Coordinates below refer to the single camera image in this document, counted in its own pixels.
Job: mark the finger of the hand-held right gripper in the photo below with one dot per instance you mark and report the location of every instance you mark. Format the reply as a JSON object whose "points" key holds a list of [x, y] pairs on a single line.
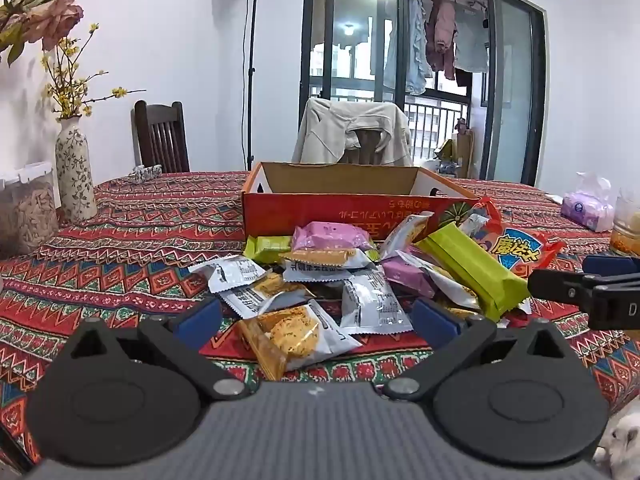
{"points": [[560, 285], [607, 264]]}

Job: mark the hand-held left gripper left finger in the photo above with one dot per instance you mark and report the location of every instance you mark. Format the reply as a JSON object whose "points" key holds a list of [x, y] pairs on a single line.
{"points": [[197, 320]]}

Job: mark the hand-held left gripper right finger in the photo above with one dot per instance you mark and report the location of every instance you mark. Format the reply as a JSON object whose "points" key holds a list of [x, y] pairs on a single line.
{"points": [[435, 322]]}

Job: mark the white cracker snack packet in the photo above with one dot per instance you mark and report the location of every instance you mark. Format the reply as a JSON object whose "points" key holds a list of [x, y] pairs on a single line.
{"points": [[372, 305], [442, 282]]}

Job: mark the red noodle snack bag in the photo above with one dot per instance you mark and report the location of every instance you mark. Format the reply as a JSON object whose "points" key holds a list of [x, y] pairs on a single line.
{"points": [[520, 252]]}

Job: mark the pink snack packet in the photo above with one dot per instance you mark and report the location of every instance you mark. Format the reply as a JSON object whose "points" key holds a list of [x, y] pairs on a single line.
{"points": [[407, 277], [327, 237]]}

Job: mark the lime green snack packet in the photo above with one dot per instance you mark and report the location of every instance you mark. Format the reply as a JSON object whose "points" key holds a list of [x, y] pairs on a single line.
{"points": [[470, 265]]}

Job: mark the pile of cracker packets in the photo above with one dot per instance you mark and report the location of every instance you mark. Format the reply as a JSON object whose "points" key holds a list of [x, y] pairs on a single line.
{"points": [[292, 335]]}

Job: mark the red cardboard box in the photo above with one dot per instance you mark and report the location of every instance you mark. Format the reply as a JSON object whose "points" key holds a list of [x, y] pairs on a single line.
{"points": [[310, 210]]}

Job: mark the glass jar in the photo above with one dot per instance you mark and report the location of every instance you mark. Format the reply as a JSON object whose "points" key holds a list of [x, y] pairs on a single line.
{"points": [[627, 230]]}

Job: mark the purple tissue pack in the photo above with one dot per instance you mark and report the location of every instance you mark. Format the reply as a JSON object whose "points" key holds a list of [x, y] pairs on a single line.
{"points": [[585, 207]]}

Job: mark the white paper card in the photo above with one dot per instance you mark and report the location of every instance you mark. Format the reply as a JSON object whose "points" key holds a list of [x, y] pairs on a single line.
{"points": [[554, 198]]}

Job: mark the small floral patterned pack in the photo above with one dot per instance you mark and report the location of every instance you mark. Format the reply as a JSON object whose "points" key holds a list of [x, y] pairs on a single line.
{"points": [[147, 173]]}

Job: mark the sliding glass door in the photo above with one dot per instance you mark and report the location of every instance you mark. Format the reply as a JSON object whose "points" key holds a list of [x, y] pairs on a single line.
{"points": [[535, 110]]}

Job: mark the green bag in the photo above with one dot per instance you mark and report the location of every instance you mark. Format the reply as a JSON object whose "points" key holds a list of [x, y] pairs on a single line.
{"points": [[446, 150]]}

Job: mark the dark wooden chair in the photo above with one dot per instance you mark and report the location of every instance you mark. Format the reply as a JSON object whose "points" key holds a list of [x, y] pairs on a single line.
{"points": [[160, 140]]}

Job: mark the brown chair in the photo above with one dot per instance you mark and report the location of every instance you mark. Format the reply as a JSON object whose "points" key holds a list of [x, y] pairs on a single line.
{"points": [[367, 147]]}

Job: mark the floral ceramic vase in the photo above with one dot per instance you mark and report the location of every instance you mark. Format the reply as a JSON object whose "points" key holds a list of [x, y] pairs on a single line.
{"points": [[75, 175]]}

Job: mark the clear container of seeds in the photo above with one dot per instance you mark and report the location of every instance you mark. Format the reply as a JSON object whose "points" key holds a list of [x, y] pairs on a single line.
{"points": [[25, 215]]}

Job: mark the balcony railing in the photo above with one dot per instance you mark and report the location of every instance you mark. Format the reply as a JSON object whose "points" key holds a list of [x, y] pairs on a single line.
{"points": [[425, 120]]}

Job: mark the beige jacket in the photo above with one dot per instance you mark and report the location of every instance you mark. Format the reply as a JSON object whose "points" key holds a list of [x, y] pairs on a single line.
{"points": [[330, 130]]}

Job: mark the dark garment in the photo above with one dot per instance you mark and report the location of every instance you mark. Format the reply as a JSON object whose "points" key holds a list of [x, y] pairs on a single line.
{"points": [[462, 77]]}

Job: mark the light grey shirt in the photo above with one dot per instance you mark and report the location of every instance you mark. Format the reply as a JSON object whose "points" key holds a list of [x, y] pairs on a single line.
{"points": [[472, 45]]}

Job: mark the yellow flower branches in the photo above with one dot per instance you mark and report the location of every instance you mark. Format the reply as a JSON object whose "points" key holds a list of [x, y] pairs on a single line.
{"points": [[66, 96]]}

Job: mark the black floor lamp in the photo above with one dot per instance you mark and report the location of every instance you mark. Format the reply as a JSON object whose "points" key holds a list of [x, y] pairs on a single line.
{"points": [[252, 60]]}

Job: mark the blue denim shirt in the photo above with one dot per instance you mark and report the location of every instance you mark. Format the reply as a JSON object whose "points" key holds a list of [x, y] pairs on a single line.
{"points": [[412, 50]]}

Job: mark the pink jacket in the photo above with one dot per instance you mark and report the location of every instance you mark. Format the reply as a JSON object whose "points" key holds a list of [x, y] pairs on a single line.
{"points": [[442, 30]]}

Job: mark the pink artificial flowers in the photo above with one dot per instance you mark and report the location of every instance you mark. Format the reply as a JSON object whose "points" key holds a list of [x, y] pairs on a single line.
{"points": [[55, 17]]}

